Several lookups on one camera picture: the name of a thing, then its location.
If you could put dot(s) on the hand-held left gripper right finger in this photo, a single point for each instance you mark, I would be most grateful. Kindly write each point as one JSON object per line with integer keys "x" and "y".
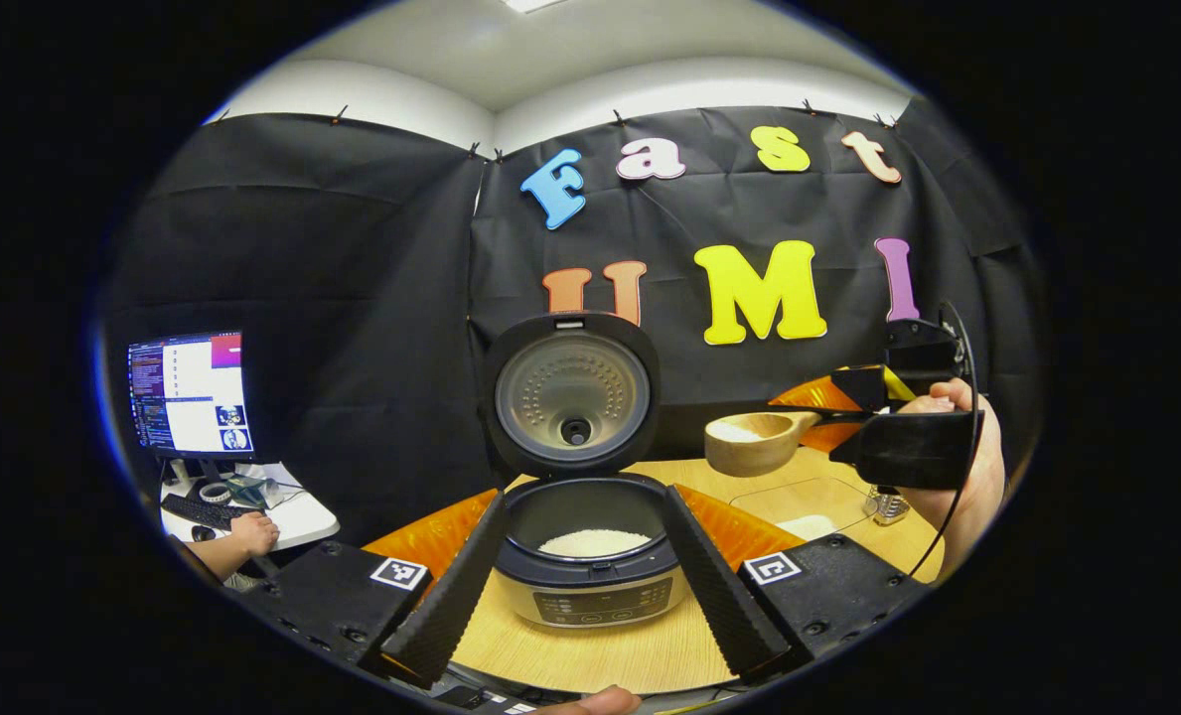
{"x": 719, "y": 596}

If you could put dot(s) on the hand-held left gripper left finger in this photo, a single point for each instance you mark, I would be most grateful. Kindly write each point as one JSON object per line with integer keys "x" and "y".
{"x": 451, "y": 596}

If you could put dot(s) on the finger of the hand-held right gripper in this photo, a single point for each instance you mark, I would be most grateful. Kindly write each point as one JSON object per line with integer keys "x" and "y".
{"x": 853, "y": 387}
{"x": 908, "y": 452}

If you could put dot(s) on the wooden spoon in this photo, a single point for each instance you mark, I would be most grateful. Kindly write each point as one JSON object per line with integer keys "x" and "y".
{"x": 749, "y": 442}

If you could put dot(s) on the clear plastic rice container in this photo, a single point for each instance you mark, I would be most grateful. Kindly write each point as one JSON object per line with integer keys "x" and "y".
{"x": 799, "y": 501}

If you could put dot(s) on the dark silver rice cooker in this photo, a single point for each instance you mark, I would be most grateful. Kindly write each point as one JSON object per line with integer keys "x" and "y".
{"x": 570, "y": 397}

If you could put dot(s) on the white side table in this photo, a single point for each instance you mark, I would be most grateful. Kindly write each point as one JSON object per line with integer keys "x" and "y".
{"x": 302, "y": 511}

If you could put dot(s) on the black keyboard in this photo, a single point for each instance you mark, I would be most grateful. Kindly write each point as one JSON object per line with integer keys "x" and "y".
{"x": 203, "y": 511}

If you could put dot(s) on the black backdrop cloth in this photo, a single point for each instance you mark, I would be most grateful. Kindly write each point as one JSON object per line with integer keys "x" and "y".
{"x": 352, "y": 298}

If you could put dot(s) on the computer monitor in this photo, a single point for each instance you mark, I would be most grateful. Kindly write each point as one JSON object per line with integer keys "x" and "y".
{"x": 193, "y": 392}

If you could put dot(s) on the ceiling light panel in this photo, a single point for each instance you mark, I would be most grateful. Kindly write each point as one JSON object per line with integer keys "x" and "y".
{"x": 530, "y": 4}

